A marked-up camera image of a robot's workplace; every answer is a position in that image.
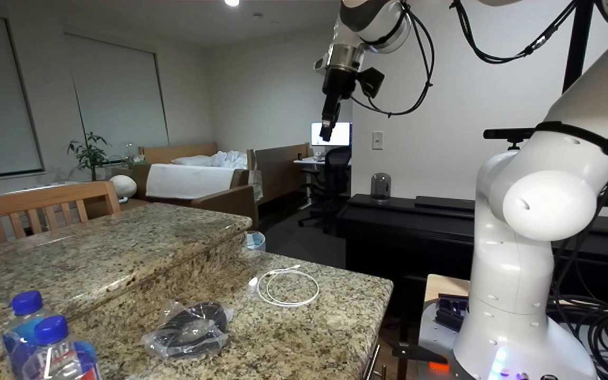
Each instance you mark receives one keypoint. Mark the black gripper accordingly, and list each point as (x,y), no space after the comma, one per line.
(341,80)

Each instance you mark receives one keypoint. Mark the blue cap water bottle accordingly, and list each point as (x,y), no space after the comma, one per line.
(52,330)
(27,304)

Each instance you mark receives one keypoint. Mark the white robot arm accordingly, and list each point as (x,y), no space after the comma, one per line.
(515,282)

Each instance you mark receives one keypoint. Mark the lit computer monitor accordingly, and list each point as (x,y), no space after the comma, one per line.
(342,134)

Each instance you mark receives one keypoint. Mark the black office chair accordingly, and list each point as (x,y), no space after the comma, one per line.
(337,175)

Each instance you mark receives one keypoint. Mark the glass jar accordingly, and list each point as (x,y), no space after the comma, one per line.
(380,184)

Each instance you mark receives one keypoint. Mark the black digital piano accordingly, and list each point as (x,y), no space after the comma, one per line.
(401,232)

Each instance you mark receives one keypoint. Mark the small clear glass cup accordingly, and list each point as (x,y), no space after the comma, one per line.
(256,241)

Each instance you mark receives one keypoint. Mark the round ceiling light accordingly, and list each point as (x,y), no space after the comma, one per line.
(231,2)

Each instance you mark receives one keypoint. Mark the wooden bed with white sheets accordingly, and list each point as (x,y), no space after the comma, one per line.
(184,180)

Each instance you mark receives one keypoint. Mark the wooden board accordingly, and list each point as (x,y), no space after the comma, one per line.
(444,286)

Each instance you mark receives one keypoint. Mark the white window blind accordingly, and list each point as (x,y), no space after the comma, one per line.
(117,98)

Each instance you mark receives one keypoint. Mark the white round fan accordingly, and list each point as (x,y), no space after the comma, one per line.
(123,187)

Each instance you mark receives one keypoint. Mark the black box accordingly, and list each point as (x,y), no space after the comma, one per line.
(452,312)

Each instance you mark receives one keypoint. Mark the green potted plant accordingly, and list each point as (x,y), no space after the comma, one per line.
(92,151)

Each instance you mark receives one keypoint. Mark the black vertical pole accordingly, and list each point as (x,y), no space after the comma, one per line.
(578,49)

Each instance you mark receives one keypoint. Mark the orange object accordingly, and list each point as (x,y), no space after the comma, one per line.
(440,368)

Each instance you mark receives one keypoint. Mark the wooden slatted chair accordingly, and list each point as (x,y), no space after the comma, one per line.
(36,197)

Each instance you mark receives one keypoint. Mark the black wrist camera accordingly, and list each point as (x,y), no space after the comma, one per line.
(371,80)

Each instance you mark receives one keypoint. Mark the white wall outlet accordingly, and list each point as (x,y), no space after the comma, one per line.
(377,140)

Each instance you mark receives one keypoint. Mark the black stereo camera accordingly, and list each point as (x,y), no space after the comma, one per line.
(506,134)

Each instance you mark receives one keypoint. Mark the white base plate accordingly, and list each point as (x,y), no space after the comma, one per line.
(431,339)

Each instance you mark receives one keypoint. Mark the large white wall screen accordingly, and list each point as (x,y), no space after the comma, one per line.
(0,98)

